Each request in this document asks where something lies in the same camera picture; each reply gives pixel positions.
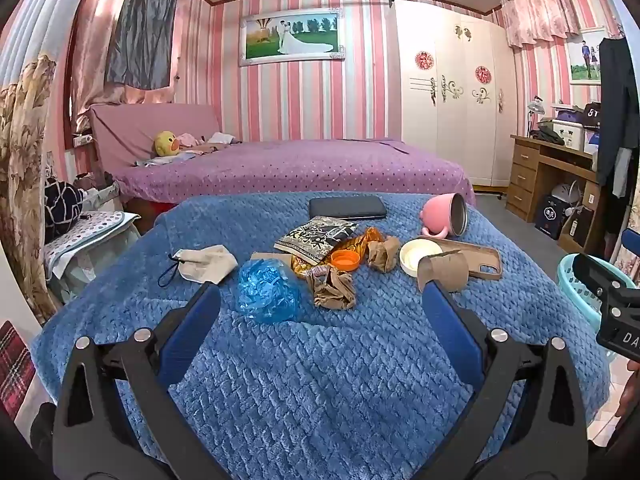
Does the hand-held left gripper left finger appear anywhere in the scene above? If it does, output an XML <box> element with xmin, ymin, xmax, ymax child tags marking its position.
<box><xmin>52</xmin><ymin>282</ymin><xmax>222</xmax><ymax>480</ymax></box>

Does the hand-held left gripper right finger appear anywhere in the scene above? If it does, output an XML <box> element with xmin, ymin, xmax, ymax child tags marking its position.
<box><xmin>422</xmin><ymin>280</ymin><xmax>588</xmax><ymax>480</ymax></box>

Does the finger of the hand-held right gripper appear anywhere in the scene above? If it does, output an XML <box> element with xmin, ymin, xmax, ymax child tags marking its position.
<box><xmin>572</xmin><ymin>253</ymin><xmax>640</xmax><ymax>306</ymax></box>

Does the light blue plastic basket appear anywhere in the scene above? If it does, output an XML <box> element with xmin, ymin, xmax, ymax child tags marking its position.
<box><xmin>557</xmin><ymin>253</ymin><xmax>617</xmax><ymax>332</ymax></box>

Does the beige face mask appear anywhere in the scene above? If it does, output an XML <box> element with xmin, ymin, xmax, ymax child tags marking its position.
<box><xmin>159</xmin><ymin>245</ymin><xmax>239</xmax><ymax>289</ymax></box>

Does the white round lid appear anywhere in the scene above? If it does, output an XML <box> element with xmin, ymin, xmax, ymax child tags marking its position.
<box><xmin>399</xmin><ymin>238</ymin><xmax>445</xmax><ymax>277</ymax></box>

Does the blue plastic bag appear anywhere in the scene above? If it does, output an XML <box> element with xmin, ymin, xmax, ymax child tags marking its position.
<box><xmin>236</xmin><ymin>258</ymin><xmax>303</xmax><ymax>324</ymax></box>

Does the tan stocking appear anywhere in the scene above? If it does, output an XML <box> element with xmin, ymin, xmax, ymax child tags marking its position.
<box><xmin>367</xmin><ymin>236</ymin><xmax>401</xmax><ymax>274</ymax></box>
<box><xmin>306</xmin><ymin>266</ymin><xmax>357</xmax><ymax>311</ymax></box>

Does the orange bottle cap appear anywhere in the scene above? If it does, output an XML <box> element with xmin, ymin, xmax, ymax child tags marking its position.
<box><xmin>331</xmin><ymin>250</ymin><xmax>361</xmax><ymax>272</ymax></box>

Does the gold foil wrapper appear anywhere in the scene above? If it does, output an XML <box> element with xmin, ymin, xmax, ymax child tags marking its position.
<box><xmin>292</xmin><ymin>227</ymin><xmax>386</xmax><ymax>279</ymax></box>

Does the black and white snack packet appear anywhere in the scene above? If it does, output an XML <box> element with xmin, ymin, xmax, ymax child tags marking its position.
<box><xmin>274</xmin><ymin>216</ymin><xmax>359</xmax><ymax>264</ymax></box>

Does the person's right hand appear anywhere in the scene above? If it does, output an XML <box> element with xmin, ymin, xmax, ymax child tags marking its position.
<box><xmin>616</xmin><ymin>360</ymin><xmax>640</xmax><ymax>418</ymax></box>

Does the pink floral curtain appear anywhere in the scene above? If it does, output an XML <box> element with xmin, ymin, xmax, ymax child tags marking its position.
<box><xmin>619</xmin><ymin>240</ymin><xmax>640</xmax><ymax>282</ymax></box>

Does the white round appliance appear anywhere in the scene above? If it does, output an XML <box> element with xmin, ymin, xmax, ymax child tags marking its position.
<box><xmin>550</xmin><ymin>180</ymin><xmax>584</xmax><ymax>211</ymax></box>

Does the tan phone case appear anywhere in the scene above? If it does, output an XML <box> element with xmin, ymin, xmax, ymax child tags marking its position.
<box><xmin>417</xmin><ymin>236</ymin><xmax>502</xmax><ymax>281</ymax></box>

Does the wooden desk with drawers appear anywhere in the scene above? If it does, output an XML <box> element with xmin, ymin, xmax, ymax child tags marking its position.
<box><xmin>505</xmin><ymin>134</ymin><xmax>602</xmax><ymax>242</ymax></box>

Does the pink cup with steel inside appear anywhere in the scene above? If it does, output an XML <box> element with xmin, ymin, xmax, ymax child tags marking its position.
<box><xmin>419</xmin><ymin>192</ymin><xmax>470</xmax><ymax>238</ymax></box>

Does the blue fleece blanket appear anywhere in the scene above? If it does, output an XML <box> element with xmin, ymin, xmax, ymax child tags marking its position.
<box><xmin>30</xmin><ymin>191</ymin><xmax>612</xmax><ymax>480</ymax></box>

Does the white storage box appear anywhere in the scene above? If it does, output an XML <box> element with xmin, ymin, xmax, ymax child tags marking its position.
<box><xmin>552</xmin><ymin>120</ymin><xmax>587</xmax><ymax>151</ymax></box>

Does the dotted seat cushion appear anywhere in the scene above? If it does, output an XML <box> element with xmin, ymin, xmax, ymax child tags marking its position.
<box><xmin>42</xmin><ymin>210</ymin><xmax>144</xmax><ymax>306</ymax></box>

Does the black smartphone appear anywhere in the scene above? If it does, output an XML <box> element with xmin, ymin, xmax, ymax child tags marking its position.
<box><xmin>308</xmin><ymin>196</ymin><xmax>388</xmax><ymax>221</ymax></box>

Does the dark hanging jacket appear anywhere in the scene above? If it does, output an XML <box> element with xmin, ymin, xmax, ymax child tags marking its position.
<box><xmin>596</xmin><ymin>35</ymin><xmax>640</xmax><ymax>187</ymax></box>

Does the desk lamp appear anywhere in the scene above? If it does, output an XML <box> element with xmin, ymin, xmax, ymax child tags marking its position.
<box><xmin>527</xmin><ymin>96</ymin><xmax>547</xmax><ymax>139</ymax></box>

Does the black patterned bag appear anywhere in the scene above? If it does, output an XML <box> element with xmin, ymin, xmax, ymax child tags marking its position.
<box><xmin>44</xmin><ymin>180</ymin><xmax>84</xmax><ymax>237</ymax></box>

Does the red plaid cloth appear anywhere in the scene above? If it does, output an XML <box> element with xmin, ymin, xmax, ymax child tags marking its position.
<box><xmin>0</xmin><ymin>320</ymin><xmax>37</xmax><ymax>419</ymax></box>

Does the yellow duck plush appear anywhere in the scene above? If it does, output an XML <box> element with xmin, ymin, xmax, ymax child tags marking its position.
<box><xmin>153</xmin><ymin>131</ymin><xmax>180</xmax><ymax>157</ymax></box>

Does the bed with purple dotted sheet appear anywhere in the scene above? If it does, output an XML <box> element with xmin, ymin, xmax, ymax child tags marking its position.
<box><xmin>110</xmin><ymin>137</ymin><xmax>476</xmax><ymax>211</ymax></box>

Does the white wardrobe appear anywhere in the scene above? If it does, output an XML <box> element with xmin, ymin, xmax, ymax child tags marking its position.
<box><xmin>385</xmin><ymin>0</ymin><xmax>519</xmax><ymax>189</ymax></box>

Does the pink covered headboard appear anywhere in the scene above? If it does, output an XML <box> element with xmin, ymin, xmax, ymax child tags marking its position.
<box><xmin>87</xmin><ymin>103</ymin><xmax>226</xmax><ymax>173</ymax></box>

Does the small framed photo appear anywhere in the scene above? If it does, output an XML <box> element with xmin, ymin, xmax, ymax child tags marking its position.
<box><xmin>567</xmin><ymin>27</ymin><xmax>609</xmax><ymax>85</ymax></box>

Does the brown floral curtain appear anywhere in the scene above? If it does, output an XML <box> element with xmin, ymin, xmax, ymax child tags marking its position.
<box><xmin>0</xmin><ymin>55</ymin><xmax>63</xmax><ymax>322</ymax></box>

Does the pink curtain valance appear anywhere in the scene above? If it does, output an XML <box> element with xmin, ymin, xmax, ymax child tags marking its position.
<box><xmin>500</xmin><ymin>0</ymin><xmax>582</xmax><ymax>49</ymax></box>

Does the pink satin curtain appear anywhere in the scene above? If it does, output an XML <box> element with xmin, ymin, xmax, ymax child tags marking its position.
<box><xmin>69</xmin><ymin>0</ymin><xmax>187</xmax><ymax>132</ymax></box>

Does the grey curtain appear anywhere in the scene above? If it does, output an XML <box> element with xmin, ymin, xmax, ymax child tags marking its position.
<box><xmin>105</xmin><ymin>0</ymin><xmax>179</xmax><ymax>91</ymax></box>

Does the large framed wedding photo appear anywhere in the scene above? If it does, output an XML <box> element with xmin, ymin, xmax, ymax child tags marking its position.
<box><xmin>238</xmin><ymin>7</ymin><xmax>346</xmax><ymax>67</ymax></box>

